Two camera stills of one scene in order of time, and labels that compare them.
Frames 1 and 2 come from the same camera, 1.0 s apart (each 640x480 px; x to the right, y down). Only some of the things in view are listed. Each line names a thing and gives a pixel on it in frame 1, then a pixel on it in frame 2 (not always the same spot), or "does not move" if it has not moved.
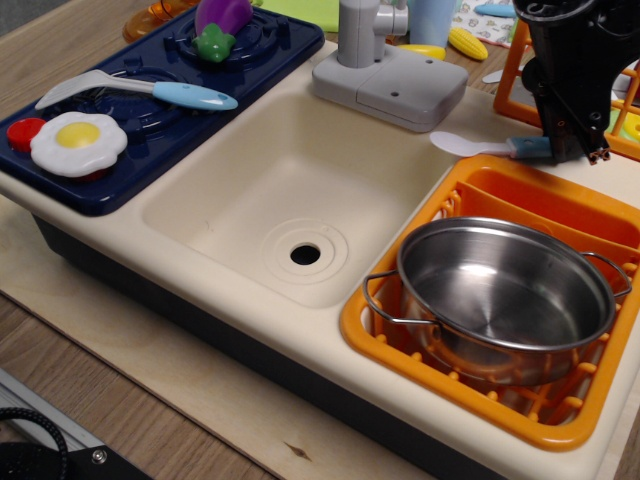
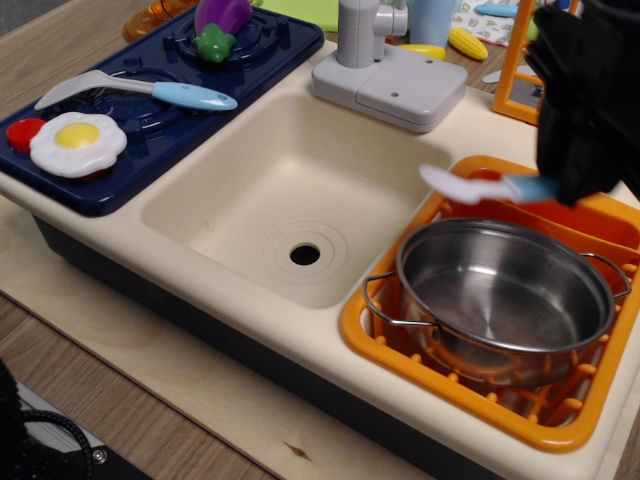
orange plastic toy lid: x=154 y=16 does not move
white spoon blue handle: x=458 y=145 → x=471 y=188
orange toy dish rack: x=619 y=141 does not move
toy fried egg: x=72 y=144 does not move
